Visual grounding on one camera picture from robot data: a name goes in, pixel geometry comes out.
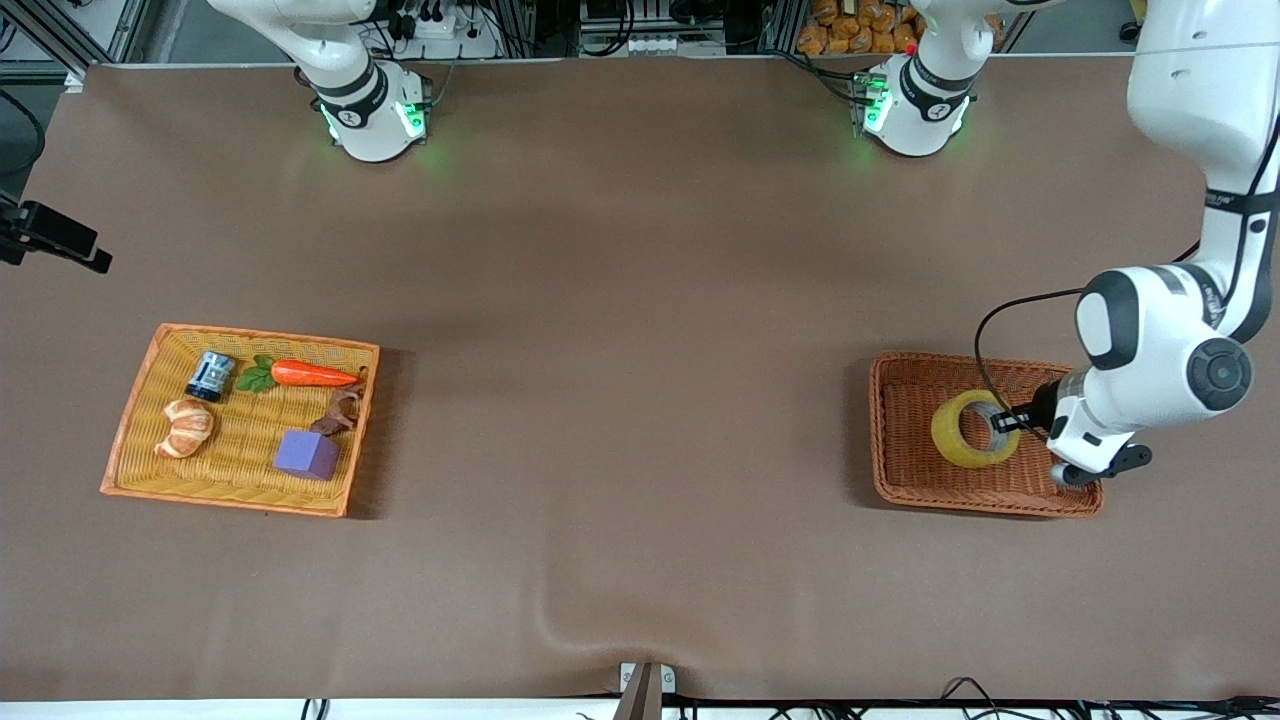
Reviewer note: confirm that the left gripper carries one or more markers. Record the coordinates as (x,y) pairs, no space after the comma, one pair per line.
(1040,408)

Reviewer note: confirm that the yellowish clear tape roll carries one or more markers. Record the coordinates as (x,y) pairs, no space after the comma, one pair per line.
(950,435)

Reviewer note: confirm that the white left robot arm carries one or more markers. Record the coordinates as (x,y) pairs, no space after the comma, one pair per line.
(1170,340)

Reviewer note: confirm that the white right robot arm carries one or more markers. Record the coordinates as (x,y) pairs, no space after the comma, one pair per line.
(375,125)

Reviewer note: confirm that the brown wicker basket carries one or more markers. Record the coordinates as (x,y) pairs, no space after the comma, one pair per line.
(910,450)

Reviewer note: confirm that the blue black small can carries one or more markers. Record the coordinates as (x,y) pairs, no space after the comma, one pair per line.
(210,377)

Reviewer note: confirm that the toy croissant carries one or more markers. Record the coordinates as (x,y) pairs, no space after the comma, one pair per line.
(185,428)

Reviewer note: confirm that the orange toy carrot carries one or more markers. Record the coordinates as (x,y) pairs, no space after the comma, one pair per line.
(312,374)

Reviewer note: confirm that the yellow wicker tray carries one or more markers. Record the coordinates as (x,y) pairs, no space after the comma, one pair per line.
(240,470)

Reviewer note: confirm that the purple foam cube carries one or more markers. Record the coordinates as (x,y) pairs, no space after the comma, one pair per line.
(305,456)

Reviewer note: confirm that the brown animal figurine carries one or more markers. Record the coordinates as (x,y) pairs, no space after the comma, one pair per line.
(340,412)

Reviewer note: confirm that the orange snack bags pile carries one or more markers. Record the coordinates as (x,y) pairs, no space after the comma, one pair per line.
(850,30)

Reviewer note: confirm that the white power strip with plugs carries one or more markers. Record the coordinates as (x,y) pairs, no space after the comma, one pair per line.
(445,28)

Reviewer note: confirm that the small white socket strip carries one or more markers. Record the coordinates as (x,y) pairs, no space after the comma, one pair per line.
(655,45)

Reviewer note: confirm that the aluminium frame profile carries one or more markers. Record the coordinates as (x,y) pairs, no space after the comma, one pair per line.
(60,35)

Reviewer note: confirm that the metal bracket at table edge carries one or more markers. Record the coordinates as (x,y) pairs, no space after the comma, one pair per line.
(646,690)

